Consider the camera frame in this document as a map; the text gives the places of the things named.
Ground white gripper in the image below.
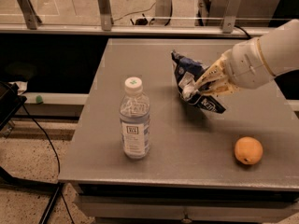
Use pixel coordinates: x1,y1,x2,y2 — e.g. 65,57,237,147
194,38,275,96

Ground blue chip bag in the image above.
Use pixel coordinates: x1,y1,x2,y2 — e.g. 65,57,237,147
171,50,225,114

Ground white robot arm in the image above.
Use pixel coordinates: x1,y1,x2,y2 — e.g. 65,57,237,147
194,20,299,95

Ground clear plastic water bottle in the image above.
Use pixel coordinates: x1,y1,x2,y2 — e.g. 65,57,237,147
119,77,150,159

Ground orange fruit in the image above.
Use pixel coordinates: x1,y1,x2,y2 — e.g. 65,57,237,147
235,136,263,165

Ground dark cabinet behind glass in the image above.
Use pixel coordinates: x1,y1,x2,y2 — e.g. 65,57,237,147
195,0,280,26

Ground black equipment at left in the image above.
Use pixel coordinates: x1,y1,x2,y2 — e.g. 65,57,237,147
0,81,27,131

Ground right metal railing bracket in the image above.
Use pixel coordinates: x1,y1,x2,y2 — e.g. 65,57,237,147
221,0,242,34

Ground metal railing bracket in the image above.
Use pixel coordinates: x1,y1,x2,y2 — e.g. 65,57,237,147
221,0,242,34
97,0,113,31
17,0,42,30

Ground middle metal railing bracket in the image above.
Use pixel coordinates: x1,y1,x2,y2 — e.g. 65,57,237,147
97,0,113,31

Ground black floor cable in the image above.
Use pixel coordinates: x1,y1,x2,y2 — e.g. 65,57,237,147
18,96,76,224

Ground left metal railing bracket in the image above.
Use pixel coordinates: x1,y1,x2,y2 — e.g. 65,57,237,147
17,0,42,30

